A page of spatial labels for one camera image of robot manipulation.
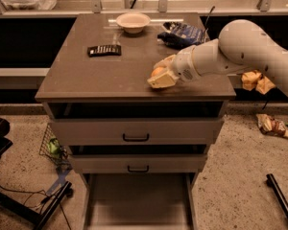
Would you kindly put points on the bottom drawer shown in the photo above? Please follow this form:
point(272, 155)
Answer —
point(152, 201)

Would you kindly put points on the blue chip bag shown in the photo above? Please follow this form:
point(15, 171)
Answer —
point(179, 35)

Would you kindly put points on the yellow crumpled cloth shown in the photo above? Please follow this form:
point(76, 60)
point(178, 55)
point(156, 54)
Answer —
point(255, 80)

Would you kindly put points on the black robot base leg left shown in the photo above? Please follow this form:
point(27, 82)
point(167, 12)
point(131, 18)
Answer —
point(40, 214)

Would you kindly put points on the top drawer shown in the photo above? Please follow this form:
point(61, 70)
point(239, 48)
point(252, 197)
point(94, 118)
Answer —
point(105, 132)

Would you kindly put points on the orange fruit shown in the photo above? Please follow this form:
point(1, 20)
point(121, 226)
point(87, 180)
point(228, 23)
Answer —
point(157, 71)

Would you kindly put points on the white paper bowl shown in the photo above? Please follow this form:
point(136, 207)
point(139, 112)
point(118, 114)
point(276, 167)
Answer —
point(133, 22)

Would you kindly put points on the middle drawer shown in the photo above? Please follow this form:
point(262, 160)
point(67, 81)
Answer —
point(137, 163)

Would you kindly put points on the drawer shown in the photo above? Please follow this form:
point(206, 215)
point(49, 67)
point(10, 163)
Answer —
point(152, 201)
point(105, 132)
point(137, 163)

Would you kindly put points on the grey drawer cabinet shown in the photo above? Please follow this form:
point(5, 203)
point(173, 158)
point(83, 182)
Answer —
point(115, 87)

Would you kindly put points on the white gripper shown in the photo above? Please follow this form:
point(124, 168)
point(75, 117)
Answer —
point(183, 64)

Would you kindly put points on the black bar on floor right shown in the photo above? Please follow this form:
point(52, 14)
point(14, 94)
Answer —
point(271, 182)

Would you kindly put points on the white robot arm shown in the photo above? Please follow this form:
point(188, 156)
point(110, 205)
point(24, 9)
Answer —
point(241, 45)

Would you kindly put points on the wire basket with green item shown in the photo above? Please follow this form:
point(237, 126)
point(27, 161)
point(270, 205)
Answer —
point(51, 149)

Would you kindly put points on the black snack bar wrapper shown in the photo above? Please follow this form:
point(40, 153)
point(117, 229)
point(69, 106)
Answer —
point(104, 50)

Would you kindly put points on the blue tape on floor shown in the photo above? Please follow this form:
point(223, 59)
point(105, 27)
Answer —
point(60, 181)

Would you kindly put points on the brown snack bag on floor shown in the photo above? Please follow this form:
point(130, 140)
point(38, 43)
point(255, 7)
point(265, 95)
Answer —
point(268, 125)

